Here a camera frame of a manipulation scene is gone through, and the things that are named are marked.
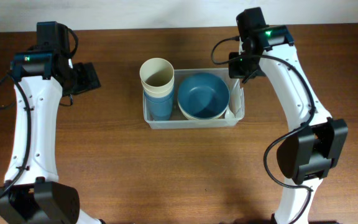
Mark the beige bowl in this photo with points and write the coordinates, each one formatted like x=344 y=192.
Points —
x=190 y=117

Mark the white plastic fork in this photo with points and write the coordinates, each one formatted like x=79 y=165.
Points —
x=235 y=95

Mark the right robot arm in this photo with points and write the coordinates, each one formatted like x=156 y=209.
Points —
x=314 y=141

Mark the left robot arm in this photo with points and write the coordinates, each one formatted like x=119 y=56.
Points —
x=42 y=76

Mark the blue bowl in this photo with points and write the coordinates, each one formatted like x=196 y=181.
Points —
x=203 y=95

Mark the beige cup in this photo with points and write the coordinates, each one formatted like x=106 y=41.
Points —
x=159 y=93
x=157 y=74

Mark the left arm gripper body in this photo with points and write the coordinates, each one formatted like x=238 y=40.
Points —
x=83 y=80

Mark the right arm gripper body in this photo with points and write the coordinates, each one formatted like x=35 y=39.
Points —
x=238 y=66

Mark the clear plastic container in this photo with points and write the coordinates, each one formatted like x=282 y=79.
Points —
x=179 y=121

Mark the blue cup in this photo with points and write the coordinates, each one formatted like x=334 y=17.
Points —
x=163 y=103
x=160 y=112

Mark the white plastic spoon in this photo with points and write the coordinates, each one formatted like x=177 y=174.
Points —
x=229 y=114

